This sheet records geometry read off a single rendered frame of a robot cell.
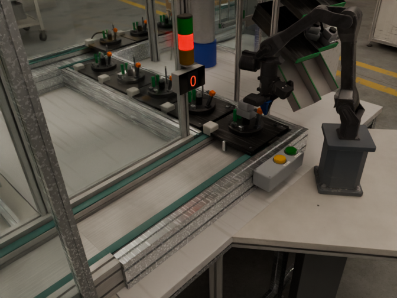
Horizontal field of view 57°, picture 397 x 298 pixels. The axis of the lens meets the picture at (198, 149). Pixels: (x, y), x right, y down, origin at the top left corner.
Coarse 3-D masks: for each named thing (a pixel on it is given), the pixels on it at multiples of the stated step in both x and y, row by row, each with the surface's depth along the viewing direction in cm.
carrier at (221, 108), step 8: (192, 96) 168; (200, 96) 155; (208, 96) 168; (192, 104) 157; (200, 104) 157; (216, 104) 161; (224, 104) 161; (192, 112) 153; (200, 112) 152; (208, 112) 154; (216, 112) 155; (224, 112) 155; (232, 112) 157; (192, 120) 150; (200, 120) 150; (208, 120) 149; (216, 120) 151; (200, 128) 145
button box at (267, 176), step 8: (280, 152) 131; (272, 160) 127; (288, 160) 127; (296, 160) 128; (256, 168) 123; (264, 168) 123; (272, 168) 123; (280, 168) 123; (288, 168) 126; (296, 168) 131; (256, 176) 123; (264, 176) 120; (272, 176) 120; (280, 176) 124; (256, 184) 124; (264, 184) 122; (272, 184) 122
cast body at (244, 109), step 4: (240, 100) 138; (244, 100) 136; (240, 104) 137; (244, 104) 136; (248, 104) 135; (236, 108) 142; (240, 108) 138; (244, 108) 137; (248, 108) 136; (252, 108) 139; (236, 112) 141; (240, 112) 139; (244, 112) 138; (248, 112) 136; (252, 112) 137; (244, 116) 139; (248, 116) 137; (252, 116) 138
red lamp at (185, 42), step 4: (180, 36) 117; (184, 36) 116; (188, 36) 116; (192, 36) 117; (180, 40) 117; (184, 40) 117; (188, 40) 117; (192, 40) 118; (180, 44) 118; (184, 44) 118; (188, 44) 118; (192, 44) 119; (180, 48) 119; (184, 48) 118; (188, 48) 119; (192, 48) 119
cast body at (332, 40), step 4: (324, 28) 149; (328, 28) 149; (332, 28) 148; (320, 32) 154; (324, 32) 150; (328, 32) 148; (332, 32) 148; (336, 32) 149; (320, 36) 152; (324, 36) 150; (328, 36) 149; (332, 36) 148; (336, 36) 150; (320, 40) 153; (324, 40) 151; (328, 40) 150; (332, 40) 151; (336, 40) 151; (324, 44) 152; (328, 44) 150
